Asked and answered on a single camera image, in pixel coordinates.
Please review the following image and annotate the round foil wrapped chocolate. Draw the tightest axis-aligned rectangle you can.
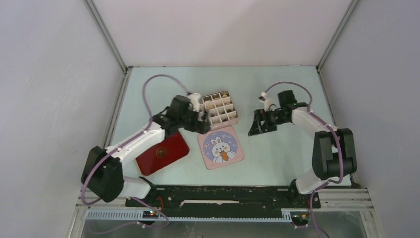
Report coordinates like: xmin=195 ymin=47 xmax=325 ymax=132
xmin=156 ymin=147 xmax=168 ymax=158

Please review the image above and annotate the purple cable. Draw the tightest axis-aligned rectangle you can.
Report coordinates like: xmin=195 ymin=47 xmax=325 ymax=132
xmin=264 ymin=81 xmax=345 ymax=238
xmin=80 ymin=74 xmax=191 ymax=235

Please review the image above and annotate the grey cable duct strip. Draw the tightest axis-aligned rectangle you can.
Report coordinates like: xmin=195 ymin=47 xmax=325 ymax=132
xmin=86 ymin=209 xmax=292 ymax=222

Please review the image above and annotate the silver metal box lid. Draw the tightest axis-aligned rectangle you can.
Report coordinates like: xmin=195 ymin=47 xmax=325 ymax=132
xmin=198 ymin=126 xmax=245 ymax=170

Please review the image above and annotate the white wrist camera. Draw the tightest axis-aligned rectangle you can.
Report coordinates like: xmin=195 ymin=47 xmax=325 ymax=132
xmin=259 ymin=92 xmax=273 ymax=112
xmin=187 ymin=92 xmax=202 ymax=112

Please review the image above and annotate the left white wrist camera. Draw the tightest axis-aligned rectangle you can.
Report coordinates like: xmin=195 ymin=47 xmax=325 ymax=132
xmin=187 ymin=92 xmax=202 ymax=112

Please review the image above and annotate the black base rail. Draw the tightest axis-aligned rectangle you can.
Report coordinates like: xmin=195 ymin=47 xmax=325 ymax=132
xmin=125 ymin=185 xmax=321 ymax=218

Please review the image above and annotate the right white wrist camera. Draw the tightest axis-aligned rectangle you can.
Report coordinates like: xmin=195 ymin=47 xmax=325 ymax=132
xmin=259 ymin=92 xmax=273 ymax=112

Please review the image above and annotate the white divided chocolate box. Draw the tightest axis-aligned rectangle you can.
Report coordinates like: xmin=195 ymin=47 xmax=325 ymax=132
xmin=200 ymin=90 xmax=239 ymax=130

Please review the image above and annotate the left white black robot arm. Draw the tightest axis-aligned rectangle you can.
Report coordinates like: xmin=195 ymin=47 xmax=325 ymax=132
xmin=81 ymin=93 xmax=210 ymax=207

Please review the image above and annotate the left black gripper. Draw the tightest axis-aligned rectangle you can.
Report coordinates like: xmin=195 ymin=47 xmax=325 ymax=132
xmin=178 ymin=107 xmax=211 ymax=135

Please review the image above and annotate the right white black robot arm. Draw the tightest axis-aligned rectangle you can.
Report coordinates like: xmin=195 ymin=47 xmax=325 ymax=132
xmin=248 ymin=90 xmax=357 ymax=207

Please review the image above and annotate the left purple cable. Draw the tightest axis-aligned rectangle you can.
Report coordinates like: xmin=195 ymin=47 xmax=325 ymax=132
xmin=80 ymin=74 xmax=191 ymax=235

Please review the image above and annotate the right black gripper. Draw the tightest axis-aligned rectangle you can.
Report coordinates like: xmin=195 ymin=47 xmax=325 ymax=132
xmin=248 ymin=109 xmax=289 ymax=136

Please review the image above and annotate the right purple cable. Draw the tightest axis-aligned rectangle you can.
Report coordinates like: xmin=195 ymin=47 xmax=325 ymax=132
xmin=264 ymin=81 xmax=345 ymax=238

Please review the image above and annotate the red plastic tray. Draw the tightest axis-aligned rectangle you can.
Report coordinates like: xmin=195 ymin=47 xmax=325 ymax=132
xmin=136 ymin=132 xmax=190 ymax=176

